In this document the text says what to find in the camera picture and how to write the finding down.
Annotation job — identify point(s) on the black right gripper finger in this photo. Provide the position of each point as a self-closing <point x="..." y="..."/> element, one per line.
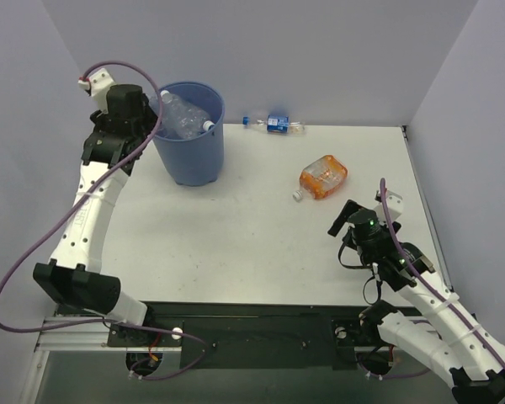
<point x="349" y="209"/>
<point x="393" y="227"/>

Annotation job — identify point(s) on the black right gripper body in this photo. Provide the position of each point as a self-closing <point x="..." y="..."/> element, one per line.
<point x="343" y="216"/>

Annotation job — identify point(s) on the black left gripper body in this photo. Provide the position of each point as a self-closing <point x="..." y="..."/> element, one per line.
<point x="140" y="127"/>

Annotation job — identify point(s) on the long clear plastic bottle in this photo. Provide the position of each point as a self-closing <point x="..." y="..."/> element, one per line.
<point x="182" y="118"/>

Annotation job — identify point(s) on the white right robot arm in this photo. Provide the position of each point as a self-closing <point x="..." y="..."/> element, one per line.
<point x="457" y="348"/>

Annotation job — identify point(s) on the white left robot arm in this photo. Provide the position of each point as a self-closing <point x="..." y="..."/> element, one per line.
<point x="73" y="277"/>

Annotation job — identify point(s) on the blue plastic bin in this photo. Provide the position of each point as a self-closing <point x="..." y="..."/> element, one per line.
<point x="195" y="160"/>

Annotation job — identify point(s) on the orange plastic bottle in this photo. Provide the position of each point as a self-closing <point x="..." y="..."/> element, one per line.
<point x="320" y="179"/>

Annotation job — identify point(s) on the blue cap labelled bottle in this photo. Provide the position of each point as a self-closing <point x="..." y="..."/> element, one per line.
<point x="274" y="124"/>

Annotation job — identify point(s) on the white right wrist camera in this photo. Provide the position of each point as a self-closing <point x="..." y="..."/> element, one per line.
<point x="394" y="203"/>

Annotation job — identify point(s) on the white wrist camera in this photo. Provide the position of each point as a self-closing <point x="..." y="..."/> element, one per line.
<point x="394" y="203"/>
<point x="97" y="86"/>

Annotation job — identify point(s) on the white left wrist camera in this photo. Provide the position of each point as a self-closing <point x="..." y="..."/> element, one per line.
<point x="97" y="86"/>

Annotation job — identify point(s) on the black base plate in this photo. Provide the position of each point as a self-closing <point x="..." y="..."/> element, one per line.
<point x="240" y="336"/>

